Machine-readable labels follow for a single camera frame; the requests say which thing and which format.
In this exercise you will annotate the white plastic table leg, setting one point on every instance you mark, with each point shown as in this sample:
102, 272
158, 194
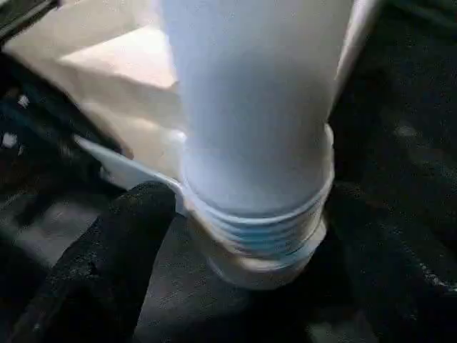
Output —
250, 107

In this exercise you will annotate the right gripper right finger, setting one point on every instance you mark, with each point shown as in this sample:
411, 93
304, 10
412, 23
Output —
400, 279

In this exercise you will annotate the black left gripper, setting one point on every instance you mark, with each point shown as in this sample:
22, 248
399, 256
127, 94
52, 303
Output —
43, 121

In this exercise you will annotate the black mat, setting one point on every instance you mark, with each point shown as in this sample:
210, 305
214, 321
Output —
407, 107

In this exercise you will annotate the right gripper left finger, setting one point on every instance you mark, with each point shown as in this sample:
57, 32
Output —
100, 271

